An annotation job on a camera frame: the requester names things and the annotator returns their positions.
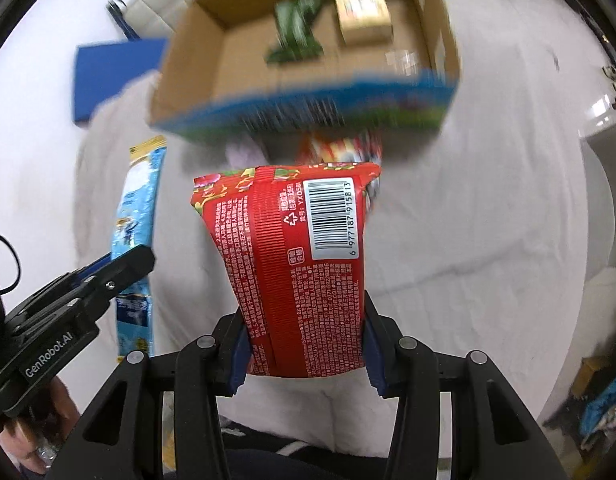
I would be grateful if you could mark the person's left hand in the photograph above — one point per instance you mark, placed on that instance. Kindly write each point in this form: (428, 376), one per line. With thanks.
(23, 442)

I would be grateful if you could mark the blue crumpled cloth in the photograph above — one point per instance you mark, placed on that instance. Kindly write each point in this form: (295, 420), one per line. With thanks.
(602, 412)

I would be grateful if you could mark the red printed snack packet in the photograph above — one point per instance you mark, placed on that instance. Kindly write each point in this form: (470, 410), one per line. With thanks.
(298, 270)

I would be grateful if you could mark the beige yellow packet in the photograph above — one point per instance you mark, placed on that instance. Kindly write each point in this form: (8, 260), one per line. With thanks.
(363, 7)

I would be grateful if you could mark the red and white snack packet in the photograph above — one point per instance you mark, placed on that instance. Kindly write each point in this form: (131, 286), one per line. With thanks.
(338, 150)

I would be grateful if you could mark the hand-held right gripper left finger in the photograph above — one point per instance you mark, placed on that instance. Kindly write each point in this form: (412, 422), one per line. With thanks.
(237, 363)

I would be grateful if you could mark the blue flat board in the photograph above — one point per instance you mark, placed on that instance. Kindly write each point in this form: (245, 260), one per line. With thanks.
(108, 75)

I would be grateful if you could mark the small yellow box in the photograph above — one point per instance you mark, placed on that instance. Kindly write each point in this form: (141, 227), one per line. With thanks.
(587, 375)

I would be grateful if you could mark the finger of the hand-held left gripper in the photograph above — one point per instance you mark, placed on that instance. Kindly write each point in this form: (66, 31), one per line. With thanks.
(90, 270)
(130, 266)

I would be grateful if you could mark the cardboard box with blue print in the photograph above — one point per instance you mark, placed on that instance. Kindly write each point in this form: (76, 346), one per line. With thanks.
(248, 60)

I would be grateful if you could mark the light blue snack packet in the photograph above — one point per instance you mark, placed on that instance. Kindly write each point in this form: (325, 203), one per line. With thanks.
(135, 210)

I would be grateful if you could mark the white fleece blanket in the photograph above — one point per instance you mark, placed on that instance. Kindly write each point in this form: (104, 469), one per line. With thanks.
(488, 185)

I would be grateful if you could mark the green snack packet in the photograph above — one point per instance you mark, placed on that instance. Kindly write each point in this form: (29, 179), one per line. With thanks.
(294, 30)

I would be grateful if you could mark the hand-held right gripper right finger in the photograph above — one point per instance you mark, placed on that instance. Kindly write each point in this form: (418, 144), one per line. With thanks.
(373, 363)

